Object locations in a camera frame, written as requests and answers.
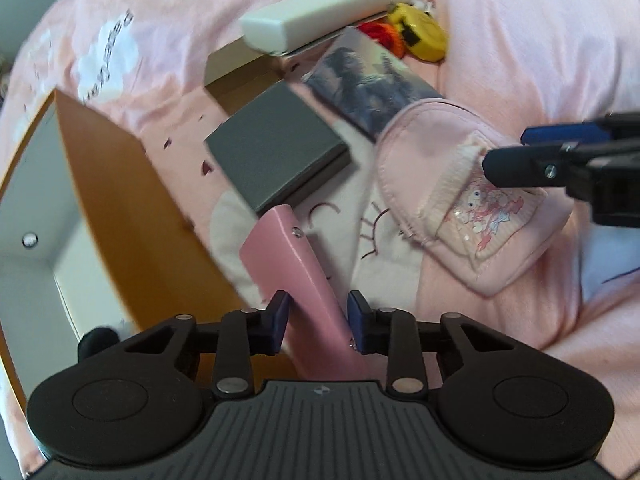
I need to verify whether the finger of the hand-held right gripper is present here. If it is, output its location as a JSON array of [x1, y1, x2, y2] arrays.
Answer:
[[520, 112, 640, 146], [482, 142, 581, 191]]

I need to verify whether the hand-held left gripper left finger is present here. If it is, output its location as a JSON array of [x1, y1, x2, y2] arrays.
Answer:
[[120, 290, 292, 401]]

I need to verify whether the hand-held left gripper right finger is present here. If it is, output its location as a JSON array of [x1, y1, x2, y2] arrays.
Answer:
[[346, 290, 516, 401]]

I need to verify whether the pink case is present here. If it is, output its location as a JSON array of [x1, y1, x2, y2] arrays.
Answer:
[[239, 205, 388, 381]]

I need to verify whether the pink cartoon pouch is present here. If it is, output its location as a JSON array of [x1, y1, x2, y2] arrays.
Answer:
[[374, 99, 573, 297]]

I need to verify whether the yellow tape measure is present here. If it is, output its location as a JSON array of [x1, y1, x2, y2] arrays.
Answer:
[[386, 2, 448, 63]]

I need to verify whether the orange crochet fruit toy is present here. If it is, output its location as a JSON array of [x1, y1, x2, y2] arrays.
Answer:
[[357, 21, 406, 58]]

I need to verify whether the brown cardboard box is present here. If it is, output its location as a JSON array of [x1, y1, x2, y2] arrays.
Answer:
[[0, 87, 256, 411]]

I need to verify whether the pink printed blanket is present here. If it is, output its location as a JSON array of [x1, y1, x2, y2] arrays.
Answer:
[[0, 0, 640, 480]]

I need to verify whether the grey flat box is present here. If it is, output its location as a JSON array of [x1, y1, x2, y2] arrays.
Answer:
[[204, 81, 353, 218]]

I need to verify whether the picture print card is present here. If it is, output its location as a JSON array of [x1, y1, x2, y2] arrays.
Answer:
[[300, 27, 446, 143]]

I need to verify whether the small brown box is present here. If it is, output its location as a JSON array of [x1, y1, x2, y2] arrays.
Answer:
[[202, 25, 351, 116]]

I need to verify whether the white long box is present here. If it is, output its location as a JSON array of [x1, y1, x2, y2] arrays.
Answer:
[[238, 0, 413, 56]]

